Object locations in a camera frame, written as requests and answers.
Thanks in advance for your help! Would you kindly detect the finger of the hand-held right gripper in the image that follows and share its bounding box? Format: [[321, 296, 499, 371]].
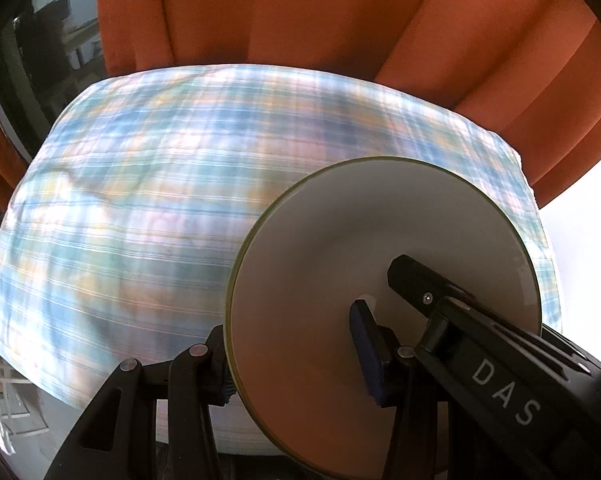
[[387, 255, 476, 321]]

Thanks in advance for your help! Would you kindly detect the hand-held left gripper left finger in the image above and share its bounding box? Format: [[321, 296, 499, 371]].
[[43, 325, 231, 480]]

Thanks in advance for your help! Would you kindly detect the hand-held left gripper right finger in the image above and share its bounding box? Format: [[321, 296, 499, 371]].
[[349, 300, 454, 480]]

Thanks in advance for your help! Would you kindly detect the white bowl grey floral pattern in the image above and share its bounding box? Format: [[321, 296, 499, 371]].
[[224, 156, 541, 480]]

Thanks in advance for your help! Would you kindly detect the pastel plaid tablecloth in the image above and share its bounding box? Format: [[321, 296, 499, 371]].
[[0, 63, 561, 453]]

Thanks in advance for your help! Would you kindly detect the dark glass window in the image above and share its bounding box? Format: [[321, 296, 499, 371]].
[[0, 0, 111, 161]]

